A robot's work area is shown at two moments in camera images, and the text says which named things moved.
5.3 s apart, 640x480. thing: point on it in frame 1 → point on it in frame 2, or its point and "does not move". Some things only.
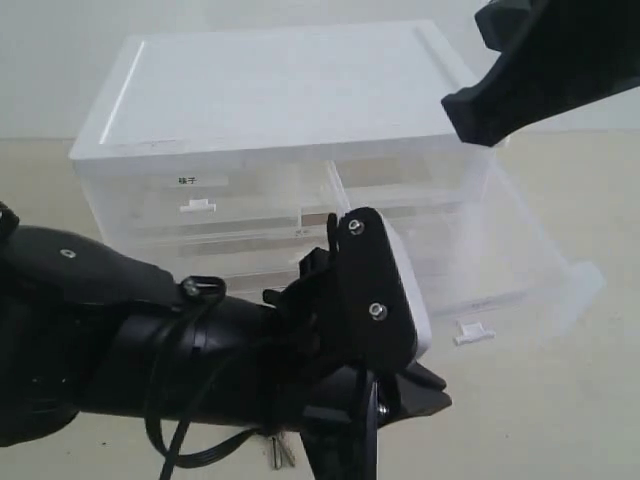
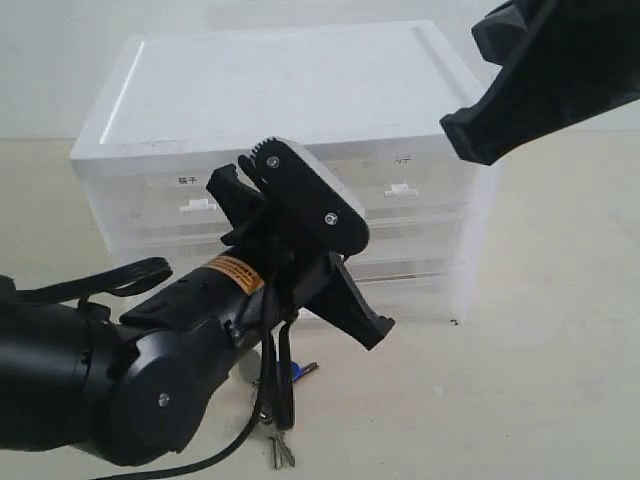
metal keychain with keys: [283, 451] does not move
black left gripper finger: [417, 392] → [243, 205]
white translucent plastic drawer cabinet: [228, 155] does not move
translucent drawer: [492, 273] → [401, 171]
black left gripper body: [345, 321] → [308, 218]
